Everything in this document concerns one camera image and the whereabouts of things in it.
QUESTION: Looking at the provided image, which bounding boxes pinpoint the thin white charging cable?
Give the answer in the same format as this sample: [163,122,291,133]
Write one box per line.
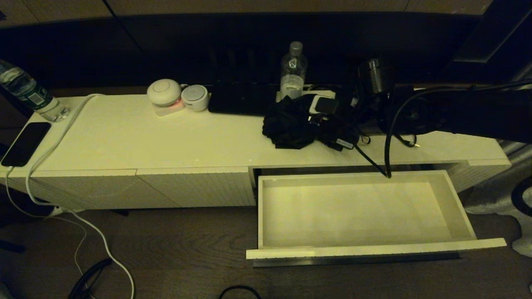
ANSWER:
[4,166,96,299]

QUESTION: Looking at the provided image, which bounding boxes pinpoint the white low cabinet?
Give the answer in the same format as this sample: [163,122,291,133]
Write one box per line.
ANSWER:
[0,87,511,210]

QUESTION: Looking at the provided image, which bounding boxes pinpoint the black flat set-top box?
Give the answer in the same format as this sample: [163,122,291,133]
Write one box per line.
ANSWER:
[208,82,278,116]

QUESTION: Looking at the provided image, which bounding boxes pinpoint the black looped floor cable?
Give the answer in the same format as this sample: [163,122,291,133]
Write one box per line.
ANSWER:
[218,285,261,299]

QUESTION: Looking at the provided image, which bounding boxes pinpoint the black audio cable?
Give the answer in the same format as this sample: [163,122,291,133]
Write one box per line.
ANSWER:
[394,133,419,148]

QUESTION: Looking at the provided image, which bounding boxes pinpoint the thick white power cord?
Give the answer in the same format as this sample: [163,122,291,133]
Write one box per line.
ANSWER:
[26,93,136,299]

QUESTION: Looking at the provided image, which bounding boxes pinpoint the grey curtain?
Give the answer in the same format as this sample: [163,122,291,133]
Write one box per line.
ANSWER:
[463,62,532,257]

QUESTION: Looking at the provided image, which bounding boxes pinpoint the water bottle green label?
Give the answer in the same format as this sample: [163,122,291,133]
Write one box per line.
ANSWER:
[0,60,70,123]

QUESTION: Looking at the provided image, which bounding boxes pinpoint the small white round speaker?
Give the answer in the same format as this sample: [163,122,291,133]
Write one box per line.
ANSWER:
[181,85,209,112]

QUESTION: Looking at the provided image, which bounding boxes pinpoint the black folding umbrella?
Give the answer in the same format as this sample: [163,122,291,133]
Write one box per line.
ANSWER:
[262,95,362,150]

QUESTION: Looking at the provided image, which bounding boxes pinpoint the large white round lamp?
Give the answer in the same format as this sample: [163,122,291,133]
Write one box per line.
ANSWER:
[147,79,186,117]

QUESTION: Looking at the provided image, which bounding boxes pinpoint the black smartphone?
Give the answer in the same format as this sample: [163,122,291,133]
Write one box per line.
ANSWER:
[1,122,52,167]

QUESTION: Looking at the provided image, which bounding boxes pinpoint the white drawer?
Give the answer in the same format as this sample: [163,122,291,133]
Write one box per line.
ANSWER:
[245,169,507,267]

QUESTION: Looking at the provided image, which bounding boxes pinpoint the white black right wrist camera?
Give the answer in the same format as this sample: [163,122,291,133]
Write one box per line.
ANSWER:
[309,94,340,118]

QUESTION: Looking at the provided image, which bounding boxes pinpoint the clear water bottle grey cap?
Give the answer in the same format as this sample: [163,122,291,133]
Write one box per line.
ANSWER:
[279,41,308,100]

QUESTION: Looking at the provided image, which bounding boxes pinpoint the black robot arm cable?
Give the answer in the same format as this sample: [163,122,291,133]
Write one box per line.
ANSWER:
[353,81,532,179]

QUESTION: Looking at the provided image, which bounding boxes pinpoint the black coiled cable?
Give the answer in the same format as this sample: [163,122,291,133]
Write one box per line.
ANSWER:
[68,258,113,299]

